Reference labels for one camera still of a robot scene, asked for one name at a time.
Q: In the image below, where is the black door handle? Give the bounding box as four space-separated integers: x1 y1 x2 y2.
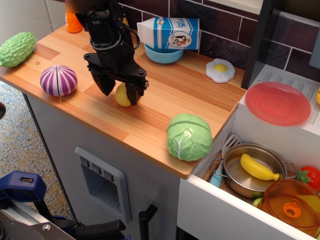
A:
138 204 158 240

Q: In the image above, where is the light blue utensil handle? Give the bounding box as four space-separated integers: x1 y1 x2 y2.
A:
209 160 224 188

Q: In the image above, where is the red toy strawberry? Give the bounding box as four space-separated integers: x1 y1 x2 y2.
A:
295 166 320 192

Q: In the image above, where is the grey ice dispenser panel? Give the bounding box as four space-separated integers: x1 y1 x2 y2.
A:
74 146 132 224

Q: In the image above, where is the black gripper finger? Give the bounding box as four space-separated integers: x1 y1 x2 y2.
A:
125 82 145 106
89 67 116 96

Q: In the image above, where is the yellow toy potato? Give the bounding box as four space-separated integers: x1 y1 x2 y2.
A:
115 83 131 107

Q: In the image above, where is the blue white milk carton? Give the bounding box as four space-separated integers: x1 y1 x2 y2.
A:
137 17 200 50

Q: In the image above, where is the light blue bowl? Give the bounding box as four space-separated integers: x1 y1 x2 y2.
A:
144 44 184 64

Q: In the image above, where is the purple striped toy onion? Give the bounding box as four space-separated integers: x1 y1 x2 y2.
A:
40 64 78 97

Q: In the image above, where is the upright orange toy carrot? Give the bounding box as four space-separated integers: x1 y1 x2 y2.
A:
65 13 83 34

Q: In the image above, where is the yellow toy at right edge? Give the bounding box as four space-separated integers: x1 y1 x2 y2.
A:
316 87 320 104

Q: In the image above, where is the grey slotted spatula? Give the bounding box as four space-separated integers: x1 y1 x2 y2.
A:
221 133 243 158

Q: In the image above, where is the red plastic plate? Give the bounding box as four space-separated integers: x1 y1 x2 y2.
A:
245 82 312 127

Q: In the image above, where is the green toy piece in sink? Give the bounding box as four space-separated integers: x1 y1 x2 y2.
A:
252 191 264 207

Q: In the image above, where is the green toy cabbage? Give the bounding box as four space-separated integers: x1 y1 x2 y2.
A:
166 113 213 162

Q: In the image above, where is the steel pot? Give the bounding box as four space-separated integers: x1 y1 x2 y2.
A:
220 143 298 199

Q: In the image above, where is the green toy bitter gourd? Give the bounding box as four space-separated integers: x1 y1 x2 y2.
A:
0 32 37 68

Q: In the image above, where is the black ribbed clamp grip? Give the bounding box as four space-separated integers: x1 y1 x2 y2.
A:
72 220 126 240

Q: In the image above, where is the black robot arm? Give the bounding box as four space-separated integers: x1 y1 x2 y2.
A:
71 0 149 105

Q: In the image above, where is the orange transparent lid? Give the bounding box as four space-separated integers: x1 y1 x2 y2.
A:
257 180 320 238

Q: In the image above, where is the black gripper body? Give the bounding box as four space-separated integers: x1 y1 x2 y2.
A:
83 47 149 89

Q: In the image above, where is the blue clamp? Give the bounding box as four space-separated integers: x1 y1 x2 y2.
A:
0 170 47 204

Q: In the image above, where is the yellow toy banana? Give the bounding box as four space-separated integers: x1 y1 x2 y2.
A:
240 153 280 181

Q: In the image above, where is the toy fried egg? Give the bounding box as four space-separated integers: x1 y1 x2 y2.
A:
205 58 236 84

